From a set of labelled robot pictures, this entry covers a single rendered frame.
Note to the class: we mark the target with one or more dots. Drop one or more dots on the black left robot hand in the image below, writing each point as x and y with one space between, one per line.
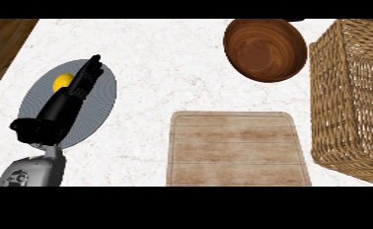
62 108

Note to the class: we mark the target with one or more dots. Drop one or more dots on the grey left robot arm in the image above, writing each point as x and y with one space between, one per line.
34 170

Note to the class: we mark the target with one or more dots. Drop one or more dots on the pale wooden cutting board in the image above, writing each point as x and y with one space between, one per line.
235 150

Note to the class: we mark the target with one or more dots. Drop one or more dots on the wicker basket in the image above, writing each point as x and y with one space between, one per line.
342 101

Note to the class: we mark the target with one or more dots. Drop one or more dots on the grey round placemat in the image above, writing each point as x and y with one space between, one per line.
98 101

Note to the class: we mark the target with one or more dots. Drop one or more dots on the yellow lemon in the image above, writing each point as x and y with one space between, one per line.
60 81

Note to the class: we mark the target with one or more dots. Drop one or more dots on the brown wooden cabinet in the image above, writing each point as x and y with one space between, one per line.
11 38

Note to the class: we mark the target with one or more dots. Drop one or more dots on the brown wooden bowl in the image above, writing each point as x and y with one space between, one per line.
264 50

